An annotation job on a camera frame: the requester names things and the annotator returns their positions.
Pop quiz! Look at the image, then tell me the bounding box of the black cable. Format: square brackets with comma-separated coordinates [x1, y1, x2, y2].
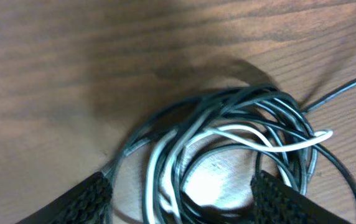
[101, 68, 356, 224]

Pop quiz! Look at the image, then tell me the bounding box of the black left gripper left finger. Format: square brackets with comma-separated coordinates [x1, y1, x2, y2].
[18, 172, 113, 224]

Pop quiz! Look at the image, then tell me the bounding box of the white cable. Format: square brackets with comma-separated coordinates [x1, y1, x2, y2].
[145, 124, 334, 224]

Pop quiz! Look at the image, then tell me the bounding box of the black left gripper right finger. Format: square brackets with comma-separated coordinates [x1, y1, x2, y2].
[250, 170, 350, 224]

